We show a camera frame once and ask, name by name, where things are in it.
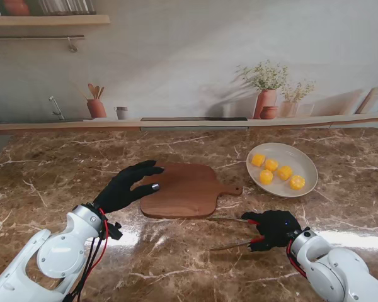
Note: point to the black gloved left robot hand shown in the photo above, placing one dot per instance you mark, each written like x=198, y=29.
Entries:
x=116, y=190

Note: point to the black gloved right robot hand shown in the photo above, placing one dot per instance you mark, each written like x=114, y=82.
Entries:
x=277, y=229

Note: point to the yellow corn chunk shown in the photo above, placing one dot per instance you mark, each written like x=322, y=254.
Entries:
x=271, y=165
x=284, y=173
x=297, y=182
x=266, y=176
x=258, y=159

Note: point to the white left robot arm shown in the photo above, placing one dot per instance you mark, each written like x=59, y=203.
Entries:
x=56, y=256

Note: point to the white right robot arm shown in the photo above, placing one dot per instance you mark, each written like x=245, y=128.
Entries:
x=330, y=270

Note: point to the left wrist black connector block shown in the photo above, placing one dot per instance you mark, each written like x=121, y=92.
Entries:
x=115, y=232

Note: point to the brown wooden cutting board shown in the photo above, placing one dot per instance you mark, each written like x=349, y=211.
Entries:
x=182, y=195

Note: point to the beige round plate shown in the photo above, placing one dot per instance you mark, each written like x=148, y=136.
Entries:
x=302, y=163

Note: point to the printed kitchen backdrop banner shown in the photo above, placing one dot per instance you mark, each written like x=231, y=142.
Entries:
x=189, y=63

